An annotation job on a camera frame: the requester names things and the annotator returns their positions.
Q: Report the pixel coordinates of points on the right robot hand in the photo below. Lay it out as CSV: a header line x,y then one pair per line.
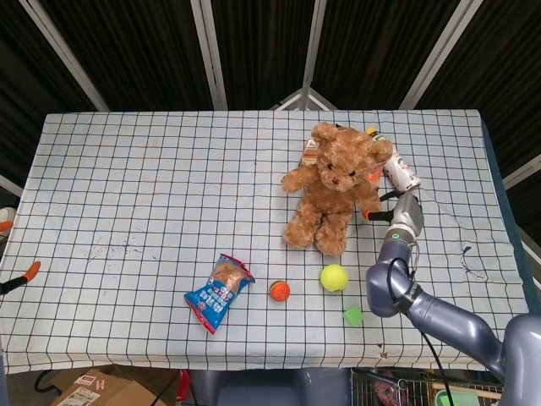
x,y
408,213

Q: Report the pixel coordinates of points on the small orange ball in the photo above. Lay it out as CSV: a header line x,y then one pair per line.
x,y
280,291

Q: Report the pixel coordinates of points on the white rounded object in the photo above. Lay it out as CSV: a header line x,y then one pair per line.
x,y
6,213

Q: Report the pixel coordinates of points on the yellow tennis ball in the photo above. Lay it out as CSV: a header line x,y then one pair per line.
x,y
334,278

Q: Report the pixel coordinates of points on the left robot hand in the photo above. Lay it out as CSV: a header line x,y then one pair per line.
x,y
19,279

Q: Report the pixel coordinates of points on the checked tablecloth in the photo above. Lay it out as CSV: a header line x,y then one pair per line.
x,y
169,190

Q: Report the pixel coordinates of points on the black thread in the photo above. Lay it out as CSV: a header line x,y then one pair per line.
x,y
469,266

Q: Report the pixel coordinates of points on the green cube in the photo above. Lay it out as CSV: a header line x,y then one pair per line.
x,y
353,316

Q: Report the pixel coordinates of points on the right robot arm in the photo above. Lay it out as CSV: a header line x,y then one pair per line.
x,y
422,300

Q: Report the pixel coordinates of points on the brown white snack packet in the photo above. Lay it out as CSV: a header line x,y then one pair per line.
x,y
309,154

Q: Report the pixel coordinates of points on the brown teddy bear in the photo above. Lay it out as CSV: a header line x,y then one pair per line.
x,y
334,190

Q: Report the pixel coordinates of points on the cardboard box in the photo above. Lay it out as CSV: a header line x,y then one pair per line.
x,y
110,387

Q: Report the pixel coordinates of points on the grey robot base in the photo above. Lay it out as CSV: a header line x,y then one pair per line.
x,y
262,387

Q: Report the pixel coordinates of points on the green label bottle orange cap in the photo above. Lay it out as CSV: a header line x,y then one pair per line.
x,y
380,136

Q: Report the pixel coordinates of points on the white can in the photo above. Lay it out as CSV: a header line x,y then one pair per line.
x,y
401,169

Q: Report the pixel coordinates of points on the white triangular frame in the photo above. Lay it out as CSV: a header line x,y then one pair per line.
x,y
321,100

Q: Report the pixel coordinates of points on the green item in basket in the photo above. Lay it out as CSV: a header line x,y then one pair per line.
x,y
443,398

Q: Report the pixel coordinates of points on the wooden stick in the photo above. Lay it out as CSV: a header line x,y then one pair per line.
x,y
469,390

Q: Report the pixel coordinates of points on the blue snack bag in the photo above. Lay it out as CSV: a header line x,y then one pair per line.
x,y
215,294

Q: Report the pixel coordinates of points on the white frame beam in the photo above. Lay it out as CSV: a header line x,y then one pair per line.
x,y
209,55
313,42
439,55
63,55

